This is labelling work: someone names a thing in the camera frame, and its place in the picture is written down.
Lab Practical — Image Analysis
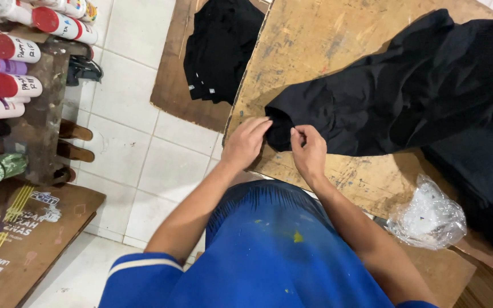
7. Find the dark stained wooden rack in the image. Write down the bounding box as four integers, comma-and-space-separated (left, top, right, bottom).
0, 17, 96, 185

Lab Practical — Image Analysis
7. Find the person's left hand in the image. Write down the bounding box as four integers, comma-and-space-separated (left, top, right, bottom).
221, 116, 274, 172

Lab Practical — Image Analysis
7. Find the small pile of black shirts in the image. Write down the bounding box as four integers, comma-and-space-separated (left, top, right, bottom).
183, 0, 267, 105

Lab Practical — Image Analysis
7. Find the green speckled can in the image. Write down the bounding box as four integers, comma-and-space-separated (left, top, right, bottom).
0, 153, 29, 184

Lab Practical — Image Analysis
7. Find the black strap bundle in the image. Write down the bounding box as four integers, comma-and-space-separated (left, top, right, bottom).
66, 55, 104, 87

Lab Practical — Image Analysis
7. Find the brown board with white print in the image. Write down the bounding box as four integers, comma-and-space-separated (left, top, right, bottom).
0, 179, 107, 308

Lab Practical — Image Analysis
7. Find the tall stack of black garments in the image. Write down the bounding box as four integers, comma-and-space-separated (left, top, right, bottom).
421, 112, 493, 257

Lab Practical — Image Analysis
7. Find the purple plastic bottle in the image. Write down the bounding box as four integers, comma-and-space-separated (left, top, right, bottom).
0, 48, 28, 97

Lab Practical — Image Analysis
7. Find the group of red-capped white bottles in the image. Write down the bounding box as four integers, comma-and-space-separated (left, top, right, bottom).
0, 0, 100, 121

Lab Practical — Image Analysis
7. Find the black fabric garment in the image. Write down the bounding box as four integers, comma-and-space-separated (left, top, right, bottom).
264, 9, 493, 157

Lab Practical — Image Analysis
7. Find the crumpled clear plastic bag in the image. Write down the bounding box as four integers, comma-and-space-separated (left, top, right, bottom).
385, 173, 468, 251

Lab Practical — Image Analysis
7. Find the person's right hand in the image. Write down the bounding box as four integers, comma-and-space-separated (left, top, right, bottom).
290, 125, 328, 181

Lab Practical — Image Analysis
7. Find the brown wooden board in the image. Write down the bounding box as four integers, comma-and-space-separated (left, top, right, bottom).
150, 0, 273, 133

